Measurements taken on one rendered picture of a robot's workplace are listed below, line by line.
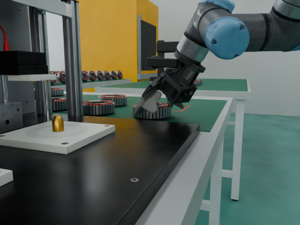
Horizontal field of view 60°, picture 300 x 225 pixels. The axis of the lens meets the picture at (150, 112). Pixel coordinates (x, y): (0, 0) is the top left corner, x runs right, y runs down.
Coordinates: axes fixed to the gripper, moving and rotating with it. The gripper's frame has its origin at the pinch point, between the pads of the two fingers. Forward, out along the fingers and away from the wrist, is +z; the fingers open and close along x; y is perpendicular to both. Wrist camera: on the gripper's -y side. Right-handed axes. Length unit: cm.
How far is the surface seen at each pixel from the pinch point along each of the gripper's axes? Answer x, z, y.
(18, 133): -39.4, -3.7, 4.6
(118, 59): 203, 114, -232
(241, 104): 104, 16, -11
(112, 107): -5.5, 5.9, -9.7
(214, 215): 58, 55, 26
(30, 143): -40.1, -7.0, 10.3
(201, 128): -2.7, -9.0, 16.9
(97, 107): -10.7, 5.8, -10.3
